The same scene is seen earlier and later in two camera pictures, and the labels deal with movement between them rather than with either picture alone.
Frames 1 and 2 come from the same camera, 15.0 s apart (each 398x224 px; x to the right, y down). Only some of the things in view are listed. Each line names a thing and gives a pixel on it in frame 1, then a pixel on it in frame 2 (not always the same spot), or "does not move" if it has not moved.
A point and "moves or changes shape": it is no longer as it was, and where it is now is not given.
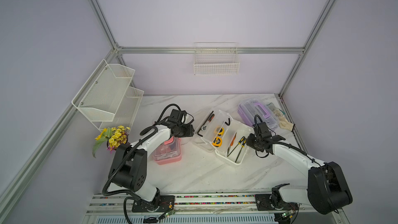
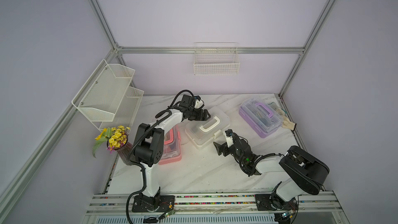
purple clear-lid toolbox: (248, 109) does not move
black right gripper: (249, 142) to (225, 148)
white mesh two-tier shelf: (109, 99) does not move
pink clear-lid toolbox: (168, 152) does not move
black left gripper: (189, 133) to (203, 118)
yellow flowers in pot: (114, 137) does not move
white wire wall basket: (216, 58) does not move
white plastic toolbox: (218, 131) moves or changes shape
